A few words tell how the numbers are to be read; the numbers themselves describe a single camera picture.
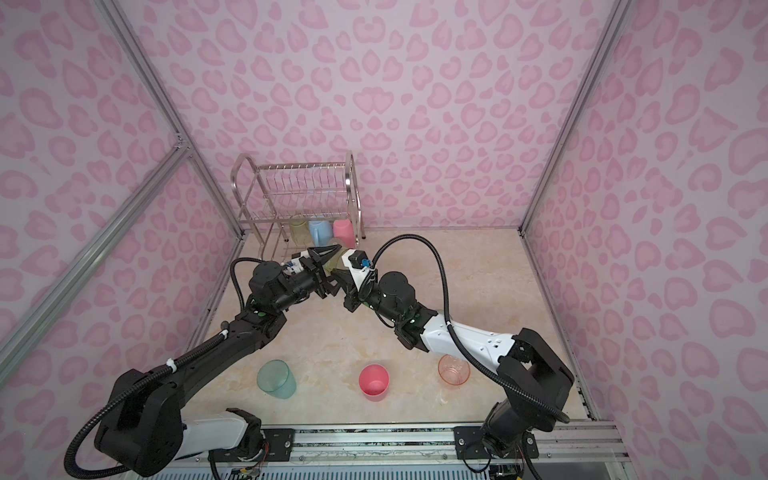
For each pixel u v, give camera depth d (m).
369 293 0.64
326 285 0.71
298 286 0.68
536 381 0.43
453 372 0.84
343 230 1.03
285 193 1.13
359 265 0.61
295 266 0.75
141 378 0.42
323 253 0.70
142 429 0.41
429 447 0.74
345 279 0.66
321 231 1.03
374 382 0.82
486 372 0.43
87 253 0.63
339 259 0.70
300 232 1.07
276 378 0.82
